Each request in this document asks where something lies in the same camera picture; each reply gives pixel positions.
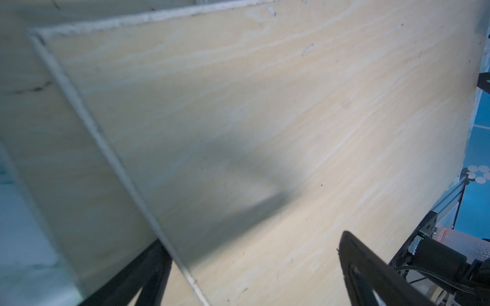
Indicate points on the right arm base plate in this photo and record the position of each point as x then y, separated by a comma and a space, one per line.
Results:
443, 214

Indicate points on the pink object corner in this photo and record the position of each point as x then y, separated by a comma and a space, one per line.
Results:
472, 247

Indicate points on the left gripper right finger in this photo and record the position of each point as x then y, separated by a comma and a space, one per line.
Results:
367, 277

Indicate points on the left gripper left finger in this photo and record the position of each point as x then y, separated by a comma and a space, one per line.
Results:
145, 277

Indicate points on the plywood board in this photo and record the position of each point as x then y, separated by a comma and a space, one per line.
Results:
89, 216
252, 134

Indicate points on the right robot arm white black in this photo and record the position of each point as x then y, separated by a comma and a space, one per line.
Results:
466, 280

